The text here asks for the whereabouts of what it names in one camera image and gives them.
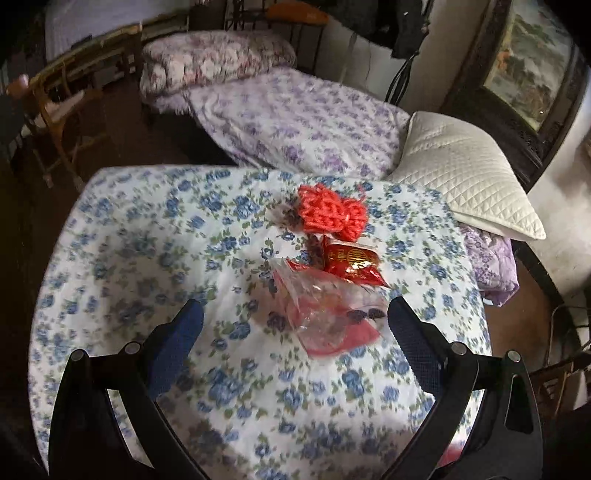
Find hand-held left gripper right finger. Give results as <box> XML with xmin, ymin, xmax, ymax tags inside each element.
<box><xmin>379</xmin><ymin>298</ymin><xmax>546</xmax><ymax>480</ymax></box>

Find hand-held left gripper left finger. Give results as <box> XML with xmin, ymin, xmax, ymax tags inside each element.
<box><xmin>48</xmin><ymin>299</ymin><xmax>218</xmax><ymax>480</ymax></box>

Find clear plastic bag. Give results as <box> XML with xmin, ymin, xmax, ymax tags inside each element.
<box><xmin>272</xmin><ymin>258</ymin><xmax>391</xmax><ymax>358</ymax></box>

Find blue floral table cloth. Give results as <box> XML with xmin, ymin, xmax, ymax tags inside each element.
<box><xmin>28</xmin><ymin>165</ymin><xmax>492</xmax><ymax>480</ymax></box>

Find red candy packet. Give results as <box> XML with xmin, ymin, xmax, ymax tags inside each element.
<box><xmin>321</xmin><ymin>242</ymin><xmax>389</xmax><ymax>289</ymax></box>

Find purple blanket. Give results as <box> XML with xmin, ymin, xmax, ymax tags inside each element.
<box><xmin>462</xmin><ymin>224</ymin><xmax>522</xmax><ymax>308</ymax></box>

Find wooden chair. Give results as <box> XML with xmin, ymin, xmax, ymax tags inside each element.
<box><xmin>7</xmin><ymin>60</ymin><xmax>109</xmax><ymax>185</ymax></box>
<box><xmin>531</xmin><ymin>300</ymin><xmax>591</xmax><ymax>416</ymax></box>

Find red crochet piece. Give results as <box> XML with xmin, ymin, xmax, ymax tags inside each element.
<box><xmin>295</xmin><ymin>182</ymin><xmax>370</xmax><ymax>243</ymax></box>

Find white quilted pillow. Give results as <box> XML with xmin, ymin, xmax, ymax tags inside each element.
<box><xmin>385</xmin><ymin>111</ymin><xmax>548</xmax><ymax>241</ymax></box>

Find purple floral bed sheet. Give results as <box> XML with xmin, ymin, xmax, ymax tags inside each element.
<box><xmin>187</xmin><ymin>67</ymin><xmax>411</xmax><ymax>181</ymax></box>

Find folded pink floral quilt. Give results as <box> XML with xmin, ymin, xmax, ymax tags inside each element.
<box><xmin>141</xmin><ymin>30</ymin><xmax>296</xmax><ymax>112</ymax></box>

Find framed landscape painting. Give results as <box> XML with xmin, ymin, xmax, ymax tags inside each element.
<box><xmin>443</xmin><ymin>0</ymin><xmax>587</xmax><ymax>185</ymax></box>

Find dark hanging clothes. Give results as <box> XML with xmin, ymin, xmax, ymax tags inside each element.
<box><xmin>369</xmin><ymin>0</ymin><xmax>430</xmax><ymax>58</ymax></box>

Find orange wooden board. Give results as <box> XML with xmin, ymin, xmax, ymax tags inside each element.
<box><xmin>267</xmin><ymin>4</ymin><xmax>328</xmax><ymax>26</ymax></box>

